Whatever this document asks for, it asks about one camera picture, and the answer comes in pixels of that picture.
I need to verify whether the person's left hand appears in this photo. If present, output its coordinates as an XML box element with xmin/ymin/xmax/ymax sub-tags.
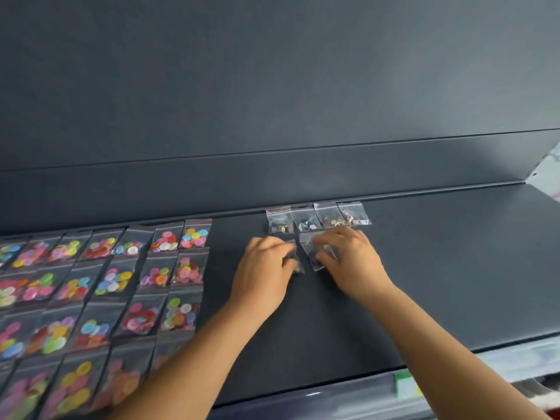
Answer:
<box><xmin>228</xmin><ymin>236</ymin><xmax>300</xmax><ymax>322</ymax></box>

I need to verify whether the white illustrated side panel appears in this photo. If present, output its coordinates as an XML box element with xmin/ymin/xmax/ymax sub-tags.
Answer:
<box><xmin>524</xmin><ymin>142</ymin><xmax>560</xmax><ymax>202</ymax></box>

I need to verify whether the person's right hand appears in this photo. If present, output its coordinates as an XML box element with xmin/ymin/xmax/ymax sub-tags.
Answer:
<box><xmin>313</xmin><ymin>226</ymin><xmax>394</xmax><ymax>305</ymax></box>

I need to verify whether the person's right forearm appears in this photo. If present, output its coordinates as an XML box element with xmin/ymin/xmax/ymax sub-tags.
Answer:
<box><xmin>360</xmin><ymin>286</ymin><xmax>539</xmax><ymax>420</ymax></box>

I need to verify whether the person's left forearm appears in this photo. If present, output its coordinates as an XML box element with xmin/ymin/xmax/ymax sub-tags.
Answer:
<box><xmin>109</xmin><ymin>301</ymin><xmax>263</xmax><ymax>420</ymax></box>

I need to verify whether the grid of arranged button bags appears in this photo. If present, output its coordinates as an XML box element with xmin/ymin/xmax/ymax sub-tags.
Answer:
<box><xmin>0</xmin><ymin>218</ymin><xmax>213</xmax><ymax>420</ymax></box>

